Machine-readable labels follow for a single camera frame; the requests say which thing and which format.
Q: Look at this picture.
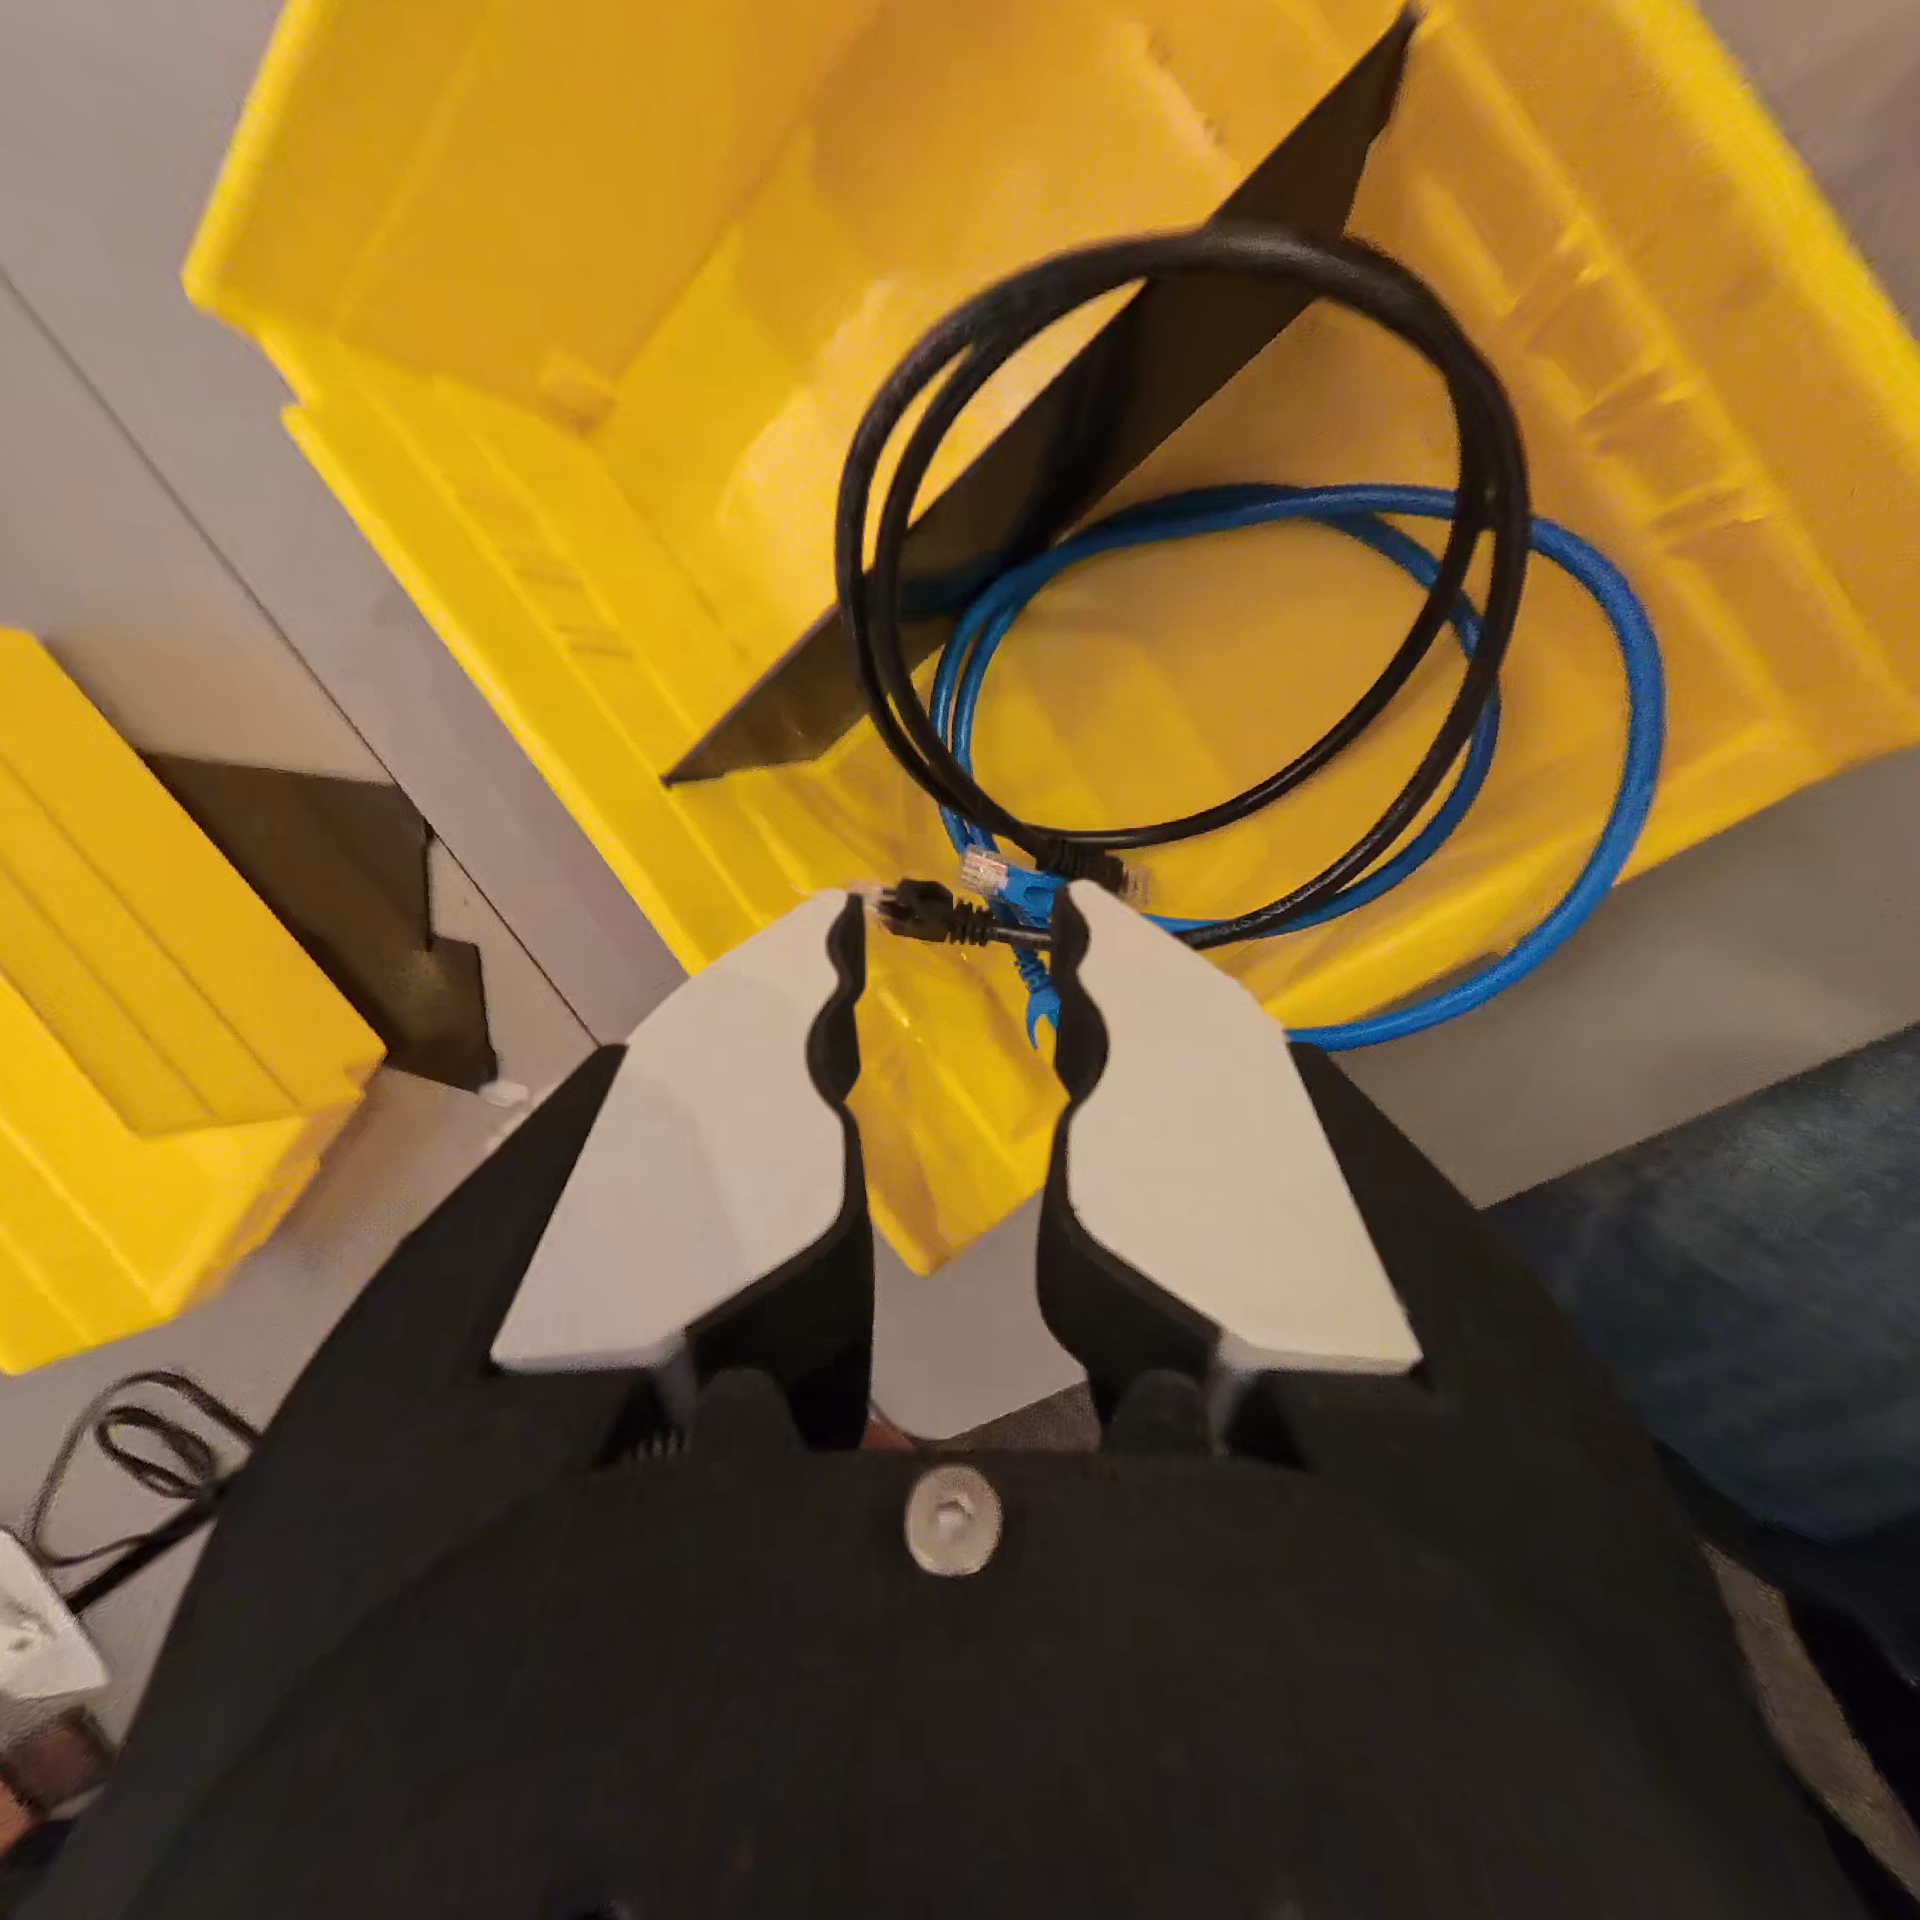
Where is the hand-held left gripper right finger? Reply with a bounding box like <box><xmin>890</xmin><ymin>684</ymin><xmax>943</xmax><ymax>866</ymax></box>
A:
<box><xmin>1037</xmin><ymin>883</ymin><xmax>1424</xmax><ymax>1378</ymax></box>

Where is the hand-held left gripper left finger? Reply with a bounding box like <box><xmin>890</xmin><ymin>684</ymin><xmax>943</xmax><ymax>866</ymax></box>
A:
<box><xmin>490</xmin><ymin>887</ymin><xmax>875</xmax><ymax>1412</ymax></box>

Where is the black ethernet cable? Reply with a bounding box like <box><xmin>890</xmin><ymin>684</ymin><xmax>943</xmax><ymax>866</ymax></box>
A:
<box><xmin>833</xmin><ymin>225</ymin><xmax>1530</xmax><ymax>953</ymax></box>

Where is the large yellow storage bin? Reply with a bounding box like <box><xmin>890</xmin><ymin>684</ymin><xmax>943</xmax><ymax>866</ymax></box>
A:
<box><xmin>181</xmin><ymin>0</ymin><xmax>1920</xmax><ymax>1279</ymax></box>

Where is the dark blue cloth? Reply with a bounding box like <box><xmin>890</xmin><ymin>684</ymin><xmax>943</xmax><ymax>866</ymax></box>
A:
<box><xmin>1475</xmin><ymin>1026</ymin><xmax>1920</xmax><ymax>1652</ymax></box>

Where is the small yellow storage bin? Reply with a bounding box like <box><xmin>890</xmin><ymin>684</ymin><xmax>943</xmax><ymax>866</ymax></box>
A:
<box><xmin>0</xmin><ymin>627</ymin><xmax>389</xmax><ymax>1375</ymax></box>

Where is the black bin divider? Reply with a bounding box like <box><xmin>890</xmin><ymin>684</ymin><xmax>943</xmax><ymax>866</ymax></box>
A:
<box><xmin>663</xmin><ymin>8</ymin><xmax>1418</xmax><ymax>784</ymax></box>

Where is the thin black cable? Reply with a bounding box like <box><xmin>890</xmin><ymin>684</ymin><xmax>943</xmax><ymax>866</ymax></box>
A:
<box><xmin>30</xmin><ymin>1367</ymin><xmax>265</xmax><ymax>1615</ymax></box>

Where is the blue ethernet cable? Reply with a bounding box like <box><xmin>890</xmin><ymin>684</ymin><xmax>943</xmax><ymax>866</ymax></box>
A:
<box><xmin>929</xmin><ymin>483</ymin><xmax>1666</xmax><ymax>1052</ymax></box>

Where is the white plastic bracket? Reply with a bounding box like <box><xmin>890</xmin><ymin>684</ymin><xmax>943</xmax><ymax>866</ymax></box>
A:
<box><xmin>0</xmin><ymin>1530</ymin><xmax>109</xmax><ymax>1742</ymax></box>

